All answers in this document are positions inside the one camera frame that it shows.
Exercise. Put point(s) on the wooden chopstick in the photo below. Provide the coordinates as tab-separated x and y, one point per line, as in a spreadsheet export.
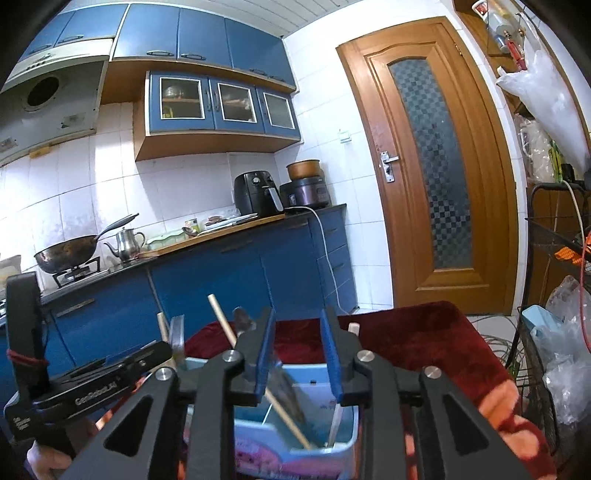
220	321
162	327

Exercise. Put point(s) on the dark rice cooker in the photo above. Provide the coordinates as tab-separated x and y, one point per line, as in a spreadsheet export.
304	194

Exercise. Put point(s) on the metal knife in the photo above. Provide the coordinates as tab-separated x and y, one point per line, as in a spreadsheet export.
286	392

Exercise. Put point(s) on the grey range hood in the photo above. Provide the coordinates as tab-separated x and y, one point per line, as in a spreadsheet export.
51	115

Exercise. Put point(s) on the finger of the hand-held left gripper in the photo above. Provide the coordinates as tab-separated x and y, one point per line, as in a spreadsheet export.
147	364

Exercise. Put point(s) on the white chopstick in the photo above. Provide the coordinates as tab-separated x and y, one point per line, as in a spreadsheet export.
334	424

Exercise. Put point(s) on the blue upper wall cabinets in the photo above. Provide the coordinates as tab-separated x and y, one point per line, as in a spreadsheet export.
152	32

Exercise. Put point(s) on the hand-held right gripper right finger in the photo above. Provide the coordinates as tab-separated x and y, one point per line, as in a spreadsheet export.
330	360

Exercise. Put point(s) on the black air fryer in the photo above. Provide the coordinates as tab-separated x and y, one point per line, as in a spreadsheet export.
251	189

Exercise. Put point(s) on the metal kettle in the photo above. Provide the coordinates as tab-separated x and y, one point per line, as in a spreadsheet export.
125	244

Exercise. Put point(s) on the person's left hand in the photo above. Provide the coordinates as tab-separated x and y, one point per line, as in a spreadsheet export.
46	464

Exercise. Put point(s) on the crumpled clear plastic bags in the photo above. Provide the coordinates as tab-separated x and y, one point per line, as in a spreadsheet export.
568	369

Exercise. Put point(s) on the blue kitchen base cabinets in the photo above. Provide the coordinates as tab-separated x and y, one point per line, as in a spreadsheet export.
207	286

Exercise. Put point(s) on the wooden door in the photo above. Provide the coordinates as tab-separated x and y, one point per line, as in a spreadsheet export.
406	221

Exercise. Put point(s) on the black wok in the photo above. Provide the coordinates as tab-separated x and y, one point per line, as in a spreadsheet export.
64	256

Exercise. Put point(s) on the gas stove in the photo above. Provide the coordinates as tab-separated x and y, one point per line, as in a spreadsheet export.
76	277

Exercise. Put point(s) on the white light switch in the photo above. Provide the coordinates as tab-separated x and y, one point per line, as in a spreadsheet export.
344	135

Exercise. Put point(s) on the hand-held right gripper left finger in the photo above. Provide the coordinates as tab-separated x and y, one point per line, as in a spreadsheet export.
265	360

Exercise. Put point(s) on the white ceramic pot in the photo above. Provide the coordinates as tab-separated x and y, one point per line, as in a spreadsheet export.
9	267

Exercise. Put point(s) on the glass-door wall cabinet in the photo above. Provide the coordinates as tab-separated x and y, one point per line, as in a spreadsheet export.
212	106

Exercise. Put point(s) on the hanging clear plastic bag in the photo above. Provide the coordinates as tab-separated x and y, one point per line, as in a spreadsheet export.
549	101

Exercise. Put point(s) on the brown pot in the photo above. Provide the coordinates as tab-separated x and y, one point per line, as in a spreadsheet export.
303	170

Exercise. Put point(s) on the light blue utensil box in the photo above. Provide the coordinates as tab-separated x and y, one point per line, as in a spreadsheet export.
300	461

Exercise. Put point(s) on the wooden wall shelf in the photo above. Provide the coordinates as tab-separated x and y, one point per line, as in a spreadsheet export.
463	5

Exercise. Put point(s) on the floral printed blanket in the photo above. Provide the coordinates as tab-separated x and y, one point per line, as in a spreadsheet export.
415	332

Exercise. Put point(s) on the light blue plastic container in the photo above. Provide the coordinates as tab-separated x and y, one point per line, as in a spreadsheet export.
538	323

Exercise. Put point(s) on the black metal rack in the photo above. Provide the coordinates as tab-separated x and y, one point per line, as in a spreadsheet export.
529	207

